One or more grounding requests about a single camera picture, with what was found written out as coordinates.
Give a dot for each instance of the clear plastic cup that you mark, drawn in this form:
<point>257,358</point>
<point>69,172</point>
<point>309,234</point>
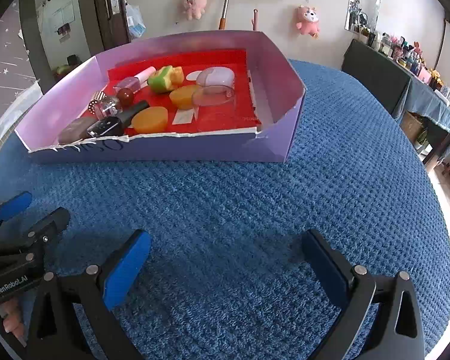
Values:
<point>213,99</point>

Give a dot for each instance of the lilac egg-shaped case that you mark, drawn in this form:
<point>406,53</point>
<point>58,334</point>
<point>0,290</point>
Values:
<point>217,76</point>

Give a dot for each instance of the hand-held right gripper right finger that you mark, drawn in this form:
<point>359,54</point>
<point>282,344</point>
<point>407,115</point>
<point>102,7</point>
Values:
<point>322,266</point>

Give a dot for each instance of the studded gold cylinder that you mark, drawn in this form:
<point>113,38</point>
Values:
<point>95,102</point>

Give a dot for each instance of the dark pink plush toy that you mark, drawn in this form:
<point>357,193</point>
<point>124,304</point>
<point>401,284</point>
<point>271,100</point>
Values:
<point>306,20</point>

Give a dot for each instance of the brown earbud case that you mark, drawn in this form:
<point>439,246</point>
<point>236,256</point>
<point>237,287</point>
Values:
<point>73,131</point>

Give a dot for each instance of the purple cardboard box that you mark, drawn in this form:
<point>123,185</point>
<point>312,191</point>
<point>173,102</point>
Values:
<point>210,150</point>

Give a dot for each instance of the orange half-sphere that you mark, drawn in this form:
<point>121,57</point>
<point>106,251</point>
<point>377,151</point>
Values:
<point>150,120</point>
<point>183,97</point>

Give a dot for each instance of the person's left hand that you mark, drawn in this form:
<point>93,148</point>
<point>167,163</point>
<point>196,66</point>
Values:
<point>13,318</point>

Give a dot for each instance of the blue plastic bag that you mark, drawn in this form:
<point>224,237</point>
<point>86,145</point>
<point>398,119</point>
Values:
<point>135,22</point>

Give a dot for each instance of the pink nail polish bottle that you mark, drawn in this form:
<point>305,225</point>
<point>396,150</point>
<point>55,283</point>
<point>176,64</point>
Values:
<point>129,82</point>

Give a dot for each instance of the black nail polish bottle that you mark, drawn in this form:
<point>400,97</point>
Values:
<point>108,125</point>

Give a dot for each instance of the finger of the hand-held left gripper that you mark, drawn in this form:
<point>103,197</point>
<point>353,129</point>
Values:
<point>52,219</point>
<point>13,206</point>

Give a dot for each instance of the light pink plush toy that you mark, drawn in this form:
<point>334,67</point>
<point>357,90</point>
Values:
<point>195,3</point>

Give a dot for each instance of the wicker basket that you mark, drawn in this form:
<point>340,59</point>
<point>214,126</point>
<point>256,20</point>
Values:
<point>412,127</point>

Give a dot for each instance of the green frog toy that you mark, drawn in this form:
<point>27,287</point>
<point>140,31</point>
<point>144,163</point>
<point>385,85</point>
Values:
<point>165,78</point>

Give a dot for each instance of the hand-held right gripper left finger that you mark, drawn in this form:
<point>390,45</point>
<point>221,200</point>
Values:
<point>125,270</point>

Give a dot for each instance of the wall mirror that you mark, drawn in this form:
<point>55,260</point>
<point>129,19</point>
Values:
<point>363,0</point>

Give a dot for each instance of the dark brown door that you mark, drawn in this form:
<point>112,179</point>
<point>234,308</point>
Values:
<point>108,11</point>

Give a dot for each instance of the row of cosmetic bottles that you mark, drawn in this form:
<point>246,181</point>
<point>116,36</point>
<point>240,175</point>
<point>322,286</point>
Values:
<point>405,52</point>

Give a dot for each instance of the hallway notice board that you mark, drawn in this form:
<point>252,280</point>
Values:
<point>63,14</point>

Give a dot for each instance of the glass perfume bottle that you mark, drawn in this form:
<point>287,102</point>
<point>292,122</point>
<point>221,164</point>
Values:
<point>110,107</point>

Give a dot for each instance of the dresser with blue cloth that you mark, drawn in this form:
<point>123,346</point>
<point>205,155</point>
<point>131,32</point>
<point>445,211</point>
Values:
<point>378,78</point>

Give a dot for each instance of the pink stick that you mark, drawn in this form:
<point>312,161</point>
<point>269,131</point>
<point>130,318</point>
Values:
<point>255,20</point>

